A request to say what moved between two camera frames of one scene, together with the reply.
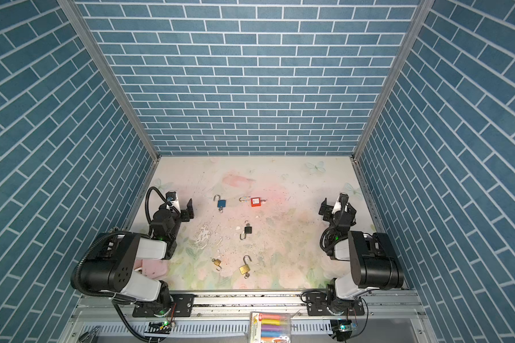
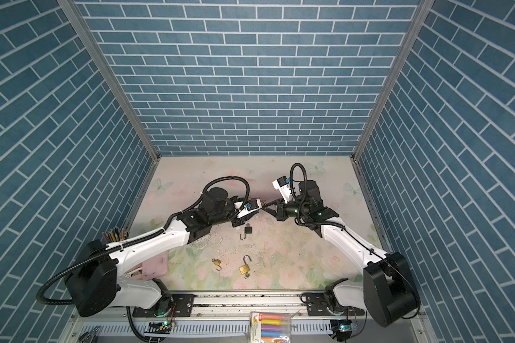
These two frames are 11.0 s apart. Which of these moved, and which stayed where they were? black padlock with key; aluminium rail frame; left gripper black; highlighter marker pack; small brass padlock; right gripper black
Moved: right gripper black; left gripper black
Stayed: highlighter marker pack; small brass padlock; black padlock with key; aluminium rail frame
